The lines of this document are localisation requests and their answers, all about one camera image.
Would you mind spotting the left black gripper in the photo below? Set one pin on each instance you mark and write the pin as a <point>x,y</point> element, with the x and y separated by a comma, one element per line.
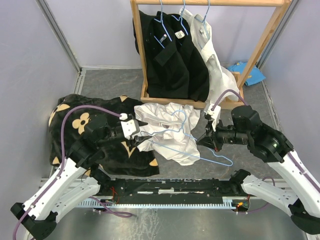
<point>137,140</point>

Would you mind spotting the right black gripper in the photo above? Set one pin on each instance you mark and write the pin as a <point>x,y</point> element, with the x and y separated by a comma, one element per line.
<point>206,141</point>

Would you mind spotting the white shirt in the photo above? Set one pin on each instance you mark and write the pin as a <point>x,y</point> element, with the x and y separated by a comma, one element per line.
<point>220,79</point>
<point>175,142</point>

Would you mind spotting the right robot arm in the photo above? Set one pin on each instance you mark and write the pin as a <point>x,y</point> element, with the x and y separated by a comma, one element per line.
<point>302,204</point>

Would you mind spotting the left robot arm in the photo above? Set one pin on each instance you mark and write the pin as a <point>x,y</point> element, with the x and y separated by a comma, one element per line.
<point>78,177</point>

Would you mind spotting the white hanging shirt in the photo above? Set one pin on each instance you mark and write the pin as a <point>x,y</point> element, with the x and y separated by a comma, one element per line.
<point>220,79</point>

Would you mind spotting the black hanging shirt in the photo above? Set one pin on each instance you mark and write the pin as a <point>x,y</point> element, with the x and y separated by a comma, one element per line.
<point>199,80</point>
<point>167,75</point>

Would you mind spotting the black floral plush blanket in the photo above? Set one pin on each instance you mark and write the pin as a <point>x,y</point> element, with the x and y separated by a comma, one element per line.
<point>118,159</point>

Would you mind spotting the wooden clothes rack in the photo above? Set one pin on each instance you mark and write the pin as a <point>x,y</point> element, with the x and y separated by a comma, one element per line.
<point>281,7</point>

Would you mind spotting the blue cloth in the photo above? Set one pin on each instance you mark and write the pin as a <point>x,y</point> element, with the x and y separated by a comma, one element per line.
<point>255,76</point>

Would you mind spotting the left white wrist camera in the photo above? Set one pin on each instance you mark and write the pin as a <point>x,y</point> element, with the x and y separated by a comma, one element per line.
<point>130,125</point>

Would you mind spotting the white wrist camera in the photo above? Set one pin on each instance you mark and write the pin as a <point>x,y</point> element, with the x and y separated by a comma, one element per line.
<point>212,114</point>
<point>130,125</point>

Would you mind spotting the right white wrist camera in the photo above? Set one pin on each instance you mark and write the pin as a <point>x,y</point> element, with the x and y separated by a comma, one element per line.
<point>212,114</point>

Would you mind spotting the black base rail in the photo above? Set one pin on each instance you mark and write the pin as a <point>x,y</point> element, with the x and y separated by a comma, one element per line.
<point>194,187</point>

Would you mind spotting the white slotted cable duct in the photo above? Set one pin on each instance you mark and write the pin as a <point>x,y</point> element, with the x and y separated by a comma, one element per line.
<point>171,201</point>

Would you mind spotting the aluminium corner post left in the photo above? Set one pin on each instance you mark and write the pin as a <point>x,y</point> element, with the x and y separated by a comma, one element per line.
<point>45,8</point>

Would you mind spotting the aluminium corner post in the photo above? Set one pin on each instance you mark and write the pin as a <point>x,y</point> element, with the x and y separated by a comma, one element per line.
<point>277,33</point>
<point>45,8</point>

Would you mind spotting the aluminium corner post right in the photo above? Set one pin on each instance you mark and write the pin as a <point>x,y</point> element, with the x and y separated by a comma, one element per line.
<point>277,33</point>

